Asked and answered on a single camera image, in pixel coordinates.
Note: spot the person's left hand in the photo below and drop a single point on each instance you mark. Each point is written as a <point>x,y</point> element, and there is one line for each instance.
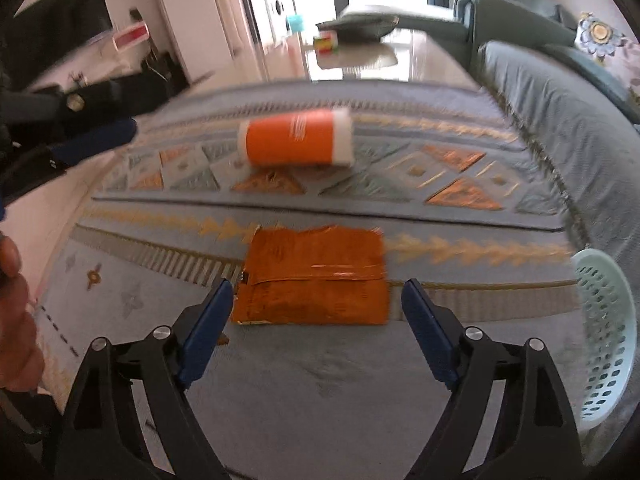
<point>17,320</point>

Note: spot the blue sofa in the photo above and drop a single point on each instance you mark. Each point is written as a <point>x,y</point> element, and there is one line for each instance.
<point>550,85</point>

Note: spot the blue patterned table mat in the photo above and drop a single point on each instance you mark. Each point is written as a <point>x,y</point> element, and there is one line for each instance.
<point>350,200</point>

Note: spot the black bowl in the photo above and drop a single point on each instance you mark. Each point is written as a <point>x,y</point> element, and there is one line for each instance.
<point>357,24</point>

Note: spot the orange white cylinder canister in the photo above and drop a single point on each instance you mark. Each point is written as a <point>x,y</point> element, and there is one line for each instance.
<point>295,137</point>

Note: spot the light teal plastic basket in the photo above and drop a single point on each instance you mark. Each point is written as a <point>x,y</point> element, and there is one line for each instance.
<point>607,335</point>

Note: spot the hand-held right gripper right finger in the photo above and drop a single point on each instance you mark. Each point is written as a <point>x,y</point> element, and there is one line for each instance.
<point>430,330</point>

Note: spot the wall television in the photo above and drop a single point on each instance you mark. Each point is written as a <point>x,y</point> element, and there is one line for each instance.
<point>60,30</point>

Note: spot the blue bucket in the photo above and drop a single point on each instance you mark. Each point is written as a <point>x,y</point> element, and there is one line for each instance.
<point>297,24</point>

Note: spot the orange foil packet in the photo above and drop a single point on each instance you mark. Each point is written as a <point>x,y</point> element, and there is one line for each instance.
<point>315,280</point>

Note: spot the white washing machine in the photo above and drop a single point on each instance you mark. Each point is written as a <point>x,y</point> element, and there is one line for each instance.
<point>274,10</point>

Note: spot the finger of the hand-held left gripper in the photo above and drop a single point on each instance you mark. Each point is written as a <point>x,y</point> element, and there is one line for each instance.
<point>30,175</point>
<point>97,140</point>

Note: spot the floral cushion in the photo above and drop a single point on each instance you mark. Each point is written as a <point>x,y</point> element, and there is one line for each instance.
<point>607,45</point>

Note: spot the white refrigerator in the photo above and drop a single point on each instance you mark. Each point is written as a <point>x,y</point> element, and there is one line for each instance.
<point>192,15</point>

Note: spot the colourful puzzle cube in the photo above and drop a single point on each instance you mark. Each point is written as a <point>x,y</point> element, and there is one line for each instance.
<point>326,42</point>

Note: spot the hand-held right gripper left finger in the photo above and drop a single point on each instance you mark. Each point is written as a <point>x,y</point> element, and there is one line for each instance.
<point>205,330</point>

